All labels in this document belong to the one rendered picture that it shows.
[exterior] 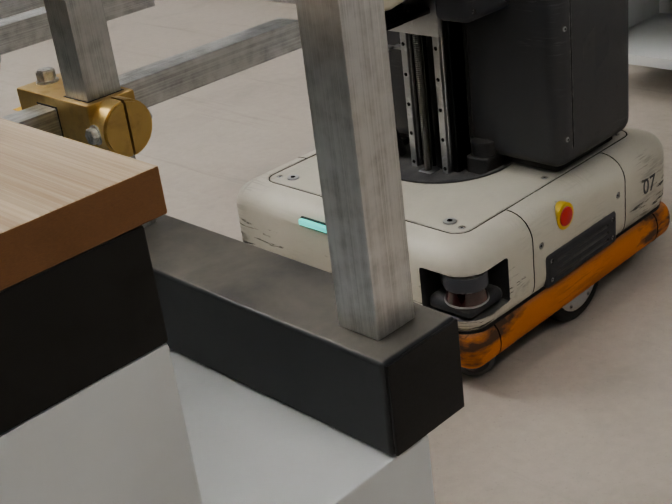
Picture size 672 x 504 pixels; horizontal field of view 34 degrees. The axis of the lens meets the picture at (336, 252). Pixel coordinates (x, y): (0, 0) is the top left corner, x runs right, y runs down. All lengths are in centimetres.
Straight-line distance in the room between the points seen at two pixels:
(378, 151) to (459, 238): 115
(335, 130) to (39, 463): 29
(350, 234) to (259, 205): 142
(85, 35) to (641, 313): 147
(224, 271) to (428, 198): 115
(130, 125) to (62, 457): 42
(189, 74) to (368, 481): 47
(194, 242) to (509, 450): 97
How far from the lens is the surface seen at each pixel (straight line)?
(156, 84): 106
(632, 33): 346
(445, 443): 186
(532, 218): 196
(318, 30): 71
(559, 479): 177
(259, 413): 87
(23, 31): 127
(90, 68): 96
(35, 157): 63
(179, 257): 95
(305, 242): 209
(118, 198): 57
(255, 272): 90
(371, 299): 76
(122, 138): 96
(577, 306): 216
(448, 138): 214
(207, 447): 84
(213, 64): 110
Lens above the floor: 110
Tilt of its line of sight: 26 degrees down
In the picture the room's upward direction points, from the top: 8 degrees counter-clockwise
